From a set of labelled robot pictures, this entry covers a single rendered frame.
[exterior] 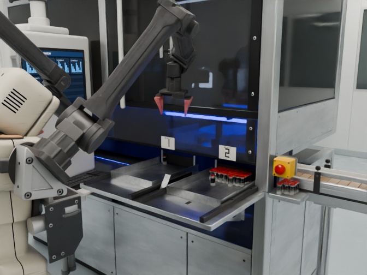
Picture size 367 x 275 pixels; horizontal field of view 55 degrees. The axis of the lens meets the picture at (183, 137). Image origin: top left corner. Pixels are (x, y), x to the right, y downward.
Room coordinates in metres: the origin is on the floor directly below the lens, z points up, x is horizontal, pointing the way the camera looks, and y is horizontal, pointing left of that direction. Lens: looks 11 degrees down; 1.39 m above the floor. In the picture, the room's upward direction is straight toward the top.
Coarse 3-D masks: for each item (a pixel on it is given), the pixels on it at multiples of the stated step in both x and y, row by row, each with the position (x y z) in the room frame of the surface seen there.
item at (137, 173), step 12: (120, 168) 1.61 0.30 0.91; (132, 168) 1.68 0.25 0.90; (144, 168) 1.72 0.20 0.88; (156, 168) 1.72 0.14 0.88; (168, 168) 1.72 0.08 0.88; (180, 168) 1.72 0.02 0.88; (192, 168) 1.64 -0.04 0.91; (120, 180) 1.53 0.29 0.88; (132, 180) 1.48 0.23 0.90; (144, 180) 1.44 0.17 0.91; (156, 180) 1.44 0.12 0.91
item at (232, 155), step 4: (220, 148) 1.51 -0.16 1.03; (224, 148) 1.50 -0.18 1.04; (228, 148) 1.49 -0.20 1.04; (232, 148) 1.47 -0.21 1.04; (220, 152) 1.51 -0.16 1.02; (224, 152) 1.50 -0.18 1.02; (232, 152) 1.47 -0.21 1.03; (220, 156) 1.51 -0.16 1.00; (224, 156) 1.50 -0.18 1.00; (228, 156) 1.49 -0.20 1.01; (232, 156) 1.47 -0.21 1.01
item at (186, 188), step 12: (180, 180) 1.43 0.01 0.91; (192, 180) 1.50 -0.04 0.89; (204, 180) 1.53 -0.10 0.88; (168, 192) 1.36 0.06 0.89; (180, 192) 1.32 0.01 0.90; (192, 192) 1.28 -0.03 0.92; (204, 192) 1.37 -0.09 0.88; (216, 192) 1.37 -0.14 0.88; (228, 192) 1.37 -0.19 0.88; (240, 192) 1.32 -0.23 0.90; (216, 204) 1.22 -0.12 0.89
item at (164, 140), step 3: (162, 138) 1.72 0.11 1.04; (165, 138) 1.70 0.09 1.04; (168, 138) 1.69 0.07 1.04; (171, 138) 1.68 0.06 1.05; (174, 138) 1.67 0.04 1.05; (162, 141) 1.72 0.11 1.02; (165, 141) 1.70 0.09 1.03; (171, 141) 1.68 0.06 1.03; (174, 141) 1.67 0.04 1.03; (162, 144) 1.72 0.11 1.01; (165, 144) 1.71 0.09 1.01; (171, 144) 1.68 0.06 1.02; (174, 144) 1.67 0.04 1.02; (162, 147) 1.72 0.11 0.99; (165, 147) 1.71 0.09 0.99; (168, 147) 1.69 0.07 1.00; (171, 147) 1.68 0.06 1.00; (174, 147) 1.67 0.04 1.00
